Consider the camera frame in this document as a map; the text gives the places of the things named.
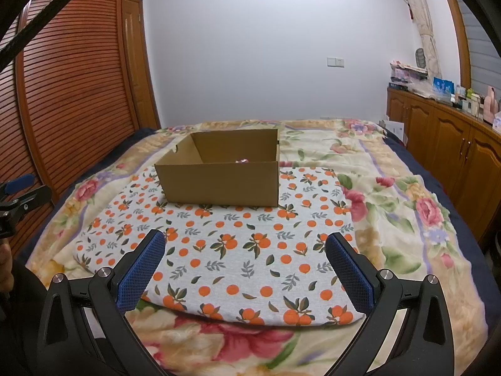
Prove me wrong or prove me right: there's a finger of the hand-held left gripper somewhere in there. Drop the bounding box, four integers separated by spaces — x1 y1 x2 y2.
0 174 36 196
0 185 52 220

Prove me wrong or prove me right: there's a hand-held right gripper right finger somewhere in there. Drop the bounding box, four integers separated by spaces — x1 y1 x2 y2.
327 232 455 376

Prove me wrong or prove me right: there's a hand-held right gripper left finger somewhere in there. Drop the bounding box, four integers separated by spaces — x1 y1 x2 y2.
37 230 166 376

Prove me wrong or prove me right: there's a brown cardboard box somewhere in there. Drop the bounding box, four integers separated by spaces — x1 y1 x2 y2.
154 128 280 208

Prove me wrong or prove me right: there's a person's left hand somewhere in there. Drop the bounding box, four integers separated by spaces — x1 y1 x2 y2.
0 243 14 294

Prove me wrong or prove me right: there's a floral blanket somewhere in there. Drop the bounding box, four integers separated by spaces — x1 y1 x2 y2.
25 119 490 376

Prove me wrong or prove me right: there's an orange-dotted cloth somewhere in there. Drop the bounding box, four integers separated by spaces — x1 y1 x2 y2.
74 166 359 327

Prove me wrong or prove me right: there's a louvred wooden wardrobe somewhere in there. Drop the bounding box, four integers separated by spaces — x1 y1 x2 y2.
0 0 142 259

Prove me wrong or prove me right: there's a white paper bag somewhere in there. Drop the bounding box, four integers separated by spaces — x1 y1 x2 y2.
385 119 405 142

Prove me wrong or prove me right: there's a wooden cabinet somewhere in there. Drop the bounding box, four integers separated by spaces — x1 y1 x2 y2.
385 86 501 243

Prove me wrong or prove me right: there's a wooden door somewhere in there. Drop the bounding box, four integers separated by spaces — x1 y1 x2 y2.
123 0 161 131

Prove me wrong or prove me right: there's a stack of boxes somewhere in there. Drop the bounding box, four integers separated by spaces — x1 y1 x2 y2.
389 60 427 89

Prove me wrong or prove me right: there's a blue box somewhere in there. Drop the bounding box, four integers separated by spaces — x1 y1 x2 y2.
432 77 455 95

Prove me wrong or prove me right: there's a pink bottle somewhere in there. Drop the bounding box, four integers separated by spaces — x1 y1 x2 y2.
483 85 499 122

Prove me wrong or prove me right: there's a grey window blind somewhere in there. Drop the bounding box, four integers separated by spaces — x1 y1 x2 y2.
458 4 501 98

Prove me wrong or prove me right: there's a beige curtain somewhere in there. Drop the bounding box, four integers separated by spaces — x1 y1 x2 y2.
395 0 441 83

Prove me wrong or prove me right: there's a black strap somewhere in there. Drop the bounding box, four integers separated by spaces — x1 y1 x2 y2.
0 0 112 65

